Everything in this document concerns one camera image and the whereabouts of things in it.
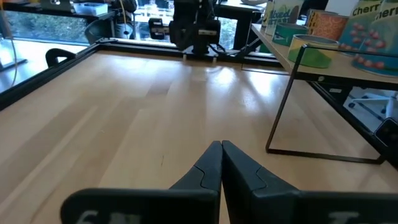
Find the green yellow labelled can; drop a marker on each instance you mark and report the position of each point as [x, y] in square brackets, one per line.
[311, 54]

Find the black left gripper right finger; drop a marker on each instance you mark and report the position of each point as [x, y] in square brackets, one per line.
[280, 208]

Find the large white-topped can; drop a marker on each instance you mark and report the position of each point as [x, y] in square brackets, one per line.
[379, 49]

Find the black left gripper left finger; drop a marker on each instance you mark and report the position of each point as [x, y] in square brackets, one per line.
[140, 208]

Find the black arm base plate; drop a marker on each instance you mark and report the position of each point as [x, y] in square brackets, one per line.
[202, 53]

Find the person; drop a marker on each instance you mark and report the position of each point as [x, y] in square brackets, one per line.
[124, 12]

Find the white chair base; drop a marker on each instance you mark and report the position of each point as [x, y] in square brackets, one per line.
[370, 101]

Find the black aluminium table frame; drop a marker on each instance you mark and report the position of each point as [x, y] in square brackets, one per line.
[46, 74]

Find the black box device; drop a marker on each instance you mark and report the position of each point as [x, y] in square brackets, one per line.
[157, 28]

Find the black background desk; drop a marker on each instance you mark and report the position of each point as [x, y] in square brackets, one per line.
[31, 9]
[239, 15]

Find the white green labelled can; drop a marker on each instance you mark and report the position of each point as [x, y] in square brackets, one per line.
[284, 15]

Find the small black camera box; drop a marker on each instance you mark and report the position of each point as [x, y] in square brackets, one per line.
[388, 133]

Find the grey office chair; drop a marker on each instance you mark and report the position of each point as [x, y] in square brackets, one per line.
[96, 31]

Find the metal desk leg frame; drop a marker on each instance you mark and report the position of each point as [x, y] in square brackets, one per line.
[15, 63]

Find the white plastic tray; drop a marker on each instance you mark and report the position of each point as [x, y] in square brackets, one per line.
[90, 8]

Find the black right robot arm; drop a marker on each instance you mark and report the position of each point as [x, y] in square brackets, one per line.
[194, 25]

